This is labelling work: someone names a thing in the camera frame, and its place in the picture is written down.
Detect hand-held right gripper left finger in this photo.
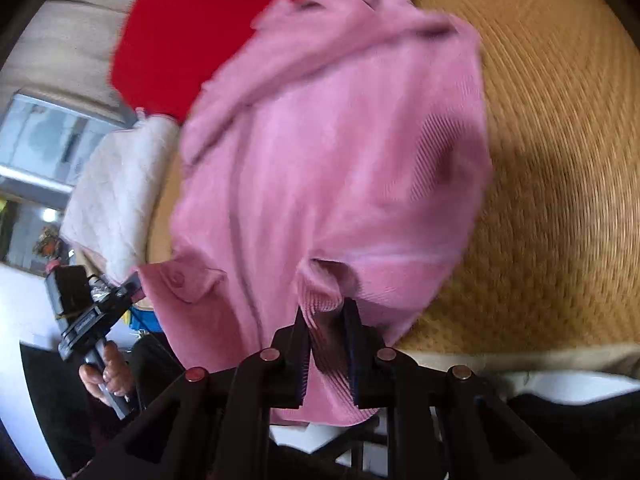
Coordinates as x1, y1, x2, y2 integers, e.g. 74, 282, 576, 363
90, 305, 313, 480

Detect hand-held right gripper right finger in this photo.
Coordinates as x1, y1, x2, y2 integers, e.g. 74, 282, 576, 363
342, 297, 576, 480

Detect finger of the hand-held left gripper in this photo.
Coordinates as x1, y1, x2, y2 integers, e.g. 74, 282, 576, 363
122, 272, 146, 306

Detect pink velvet jacket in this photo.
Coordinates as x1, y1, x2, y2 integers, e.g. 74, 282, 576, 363
137, 0, 493, 428

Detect person's left hand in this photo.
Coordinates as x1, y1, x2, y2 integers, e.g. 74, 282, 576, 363
80, 345, 136, 406

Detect blue and yellow toy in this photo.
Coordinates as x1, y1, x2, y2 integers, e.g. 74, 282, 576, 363
131, 307, 163, 333

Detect orange artificial flowers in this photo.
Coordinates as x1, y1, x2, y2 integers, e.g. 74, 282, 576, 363
32, 227, 68, 262

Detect beige quilted pad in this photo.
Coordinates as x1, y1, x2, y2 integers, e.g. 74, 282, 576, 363
60, 115, 181, 286

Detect silver floral refrigerator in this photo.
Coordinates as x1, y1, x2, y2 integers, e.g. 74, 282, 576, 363
0, 89, 121, 191

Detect red blanket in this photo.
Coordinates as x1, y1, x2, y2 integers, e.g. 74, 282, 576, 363
110, 0, 381, 123

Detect woven bamboo mat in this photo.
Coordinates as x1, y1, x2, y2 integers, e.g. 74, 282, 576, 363
147, 0, 640, 376

